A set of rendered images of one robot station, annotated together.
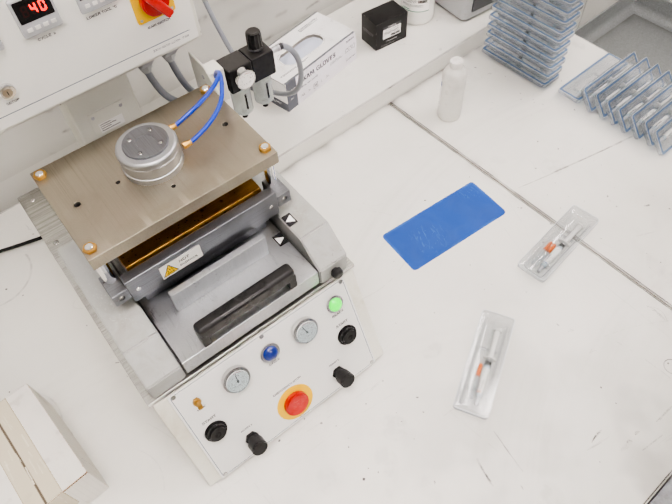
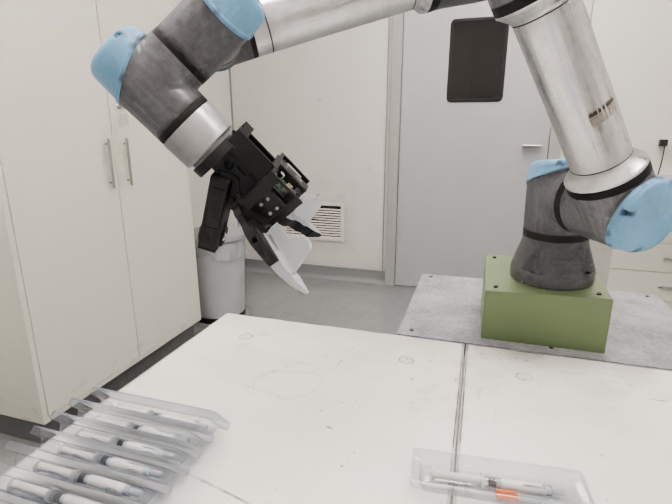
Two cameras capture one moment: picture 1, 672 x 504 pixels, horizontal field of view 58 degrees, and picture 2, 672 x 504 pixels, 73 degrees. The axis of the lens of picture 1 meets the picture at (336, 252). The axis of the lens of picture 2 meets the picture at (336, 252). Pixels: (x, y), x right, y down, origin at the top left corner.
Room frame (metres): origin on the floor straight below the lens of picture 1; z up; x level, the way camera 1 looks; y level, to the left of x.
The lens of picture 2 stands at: (1.00, -0.17, 1.14)
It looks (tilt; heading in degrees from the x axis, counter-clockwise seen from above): 15 degrees down; 234
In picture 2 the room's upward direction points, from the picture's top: straight up
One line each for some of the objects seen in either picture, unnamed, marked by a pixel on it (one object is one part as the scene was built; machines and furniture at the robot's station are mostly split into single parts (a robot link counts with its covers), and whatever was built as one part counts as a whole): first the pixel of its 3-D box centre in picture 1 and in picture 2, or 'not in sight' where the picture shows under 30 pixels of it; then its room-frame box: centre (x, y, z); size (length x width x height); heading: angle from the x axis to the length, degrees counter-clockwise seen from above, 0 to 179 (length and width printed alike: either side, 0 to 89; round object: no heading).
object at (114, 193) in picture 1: (161, 155); not in sight; (0.59, 0.23, 1.08); 0.31 x 0.24 x 0.13; 125
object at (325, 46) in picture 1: (302, 60); not in sight; (1.11, 0.04, 0.83); 0.23 x 0.12 x 0.07; 136
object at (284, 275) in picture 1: (246, 303); not in sight; (0.40, 0.12, 0.99); 0.15 x 0.02 x 0.04; 125
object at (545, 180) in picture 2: not in sight; (562, 192); (0.17, -0.61, 1.02); 0.13 x 0.12 x 0.14; 67
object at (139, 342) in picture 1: (119, 312); not in sight; (0.42, 0.30, 0.96); 0.25 x 0.05 x 0.07; 35
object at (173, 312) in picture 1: (196, 246); not in sight; (0.52, 0.20, 0.97); 0.30 x 0.22 x 0.08; 35
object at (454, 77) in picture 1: (452, 88); not in sight; (0.99, -0.27, 0.82); 0.05 x 0.05 x 0.14
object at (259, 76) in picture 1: (248, 78); not in sight; (0.79, 0.12, 1.05); 0.15 x 0.05 x 0.15; 125
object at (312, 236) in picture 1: (286, 212); not in sight; (0.57, 0.07, 0.96); 0.26 x 0.05 x 0.07; 35
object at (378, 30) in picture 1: (384, 25); not in sight; (1.21, -0.15, 0.83); 0.09 x 0.06 x 0.07; 120
